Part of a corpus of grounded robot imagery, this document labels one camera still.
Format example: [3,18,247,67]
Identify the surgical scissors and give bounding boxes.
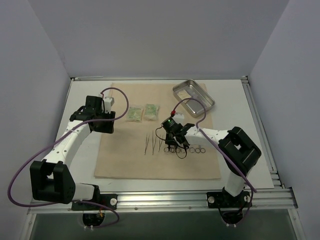
[169,148,181,153]

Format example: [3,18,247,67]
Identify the short metal tweezers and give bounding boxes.
[158,135,163,153]

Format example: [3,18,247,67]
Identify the metal hemostat clamp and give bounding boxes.
[182,147,196,153]

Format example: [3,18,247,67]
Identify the long straight metal forceps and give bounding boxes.
[151,131,157,155]

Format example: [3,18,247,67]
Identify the small curved metal scissors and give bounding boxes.
[195,147,206,154]

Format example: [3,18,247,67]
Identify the curved metal tweezers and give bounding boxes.
[144,133,150,155]

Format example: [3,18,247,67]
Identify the green gauze packet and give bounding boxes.
[125,105,144,122]

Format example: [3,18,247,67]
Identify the green cotton ball packet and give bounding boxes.
[143,103,160,121]

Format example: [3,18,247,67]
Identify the beige surgical wrap cloth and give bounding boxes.
[94,83,221,180]

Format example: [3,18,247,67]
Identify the metal instrument tray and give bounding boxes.
[172,79,215,118]

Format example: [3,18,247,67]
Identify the white glove packet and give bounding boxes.
[177,90,191,99]

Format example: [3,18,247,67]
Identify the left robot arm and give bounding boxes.
[29,95,116,210]

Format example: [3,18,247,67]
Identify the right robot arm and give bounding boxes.
[161,117,262,207]

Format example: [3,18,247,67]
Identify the black loop cable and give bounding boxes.
[154,126,188,160]

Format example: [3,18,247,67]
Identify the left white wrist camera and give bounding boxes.
[103,96,115,114]

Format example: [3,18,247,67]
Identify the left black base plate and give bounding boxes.
[71,193,118,211]

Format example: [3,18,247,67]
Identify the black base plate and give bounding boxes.
[71,193,118,211]
[206,190,252,209]

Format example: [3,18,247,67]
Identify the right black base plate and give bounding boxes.
[206,190,252,209]

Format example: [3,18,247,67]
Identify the aluminium right side rail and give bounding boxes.
[241,76,286,190]

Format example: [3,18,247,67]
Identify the aluminium front rail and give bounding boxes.
[26,188,299,215]

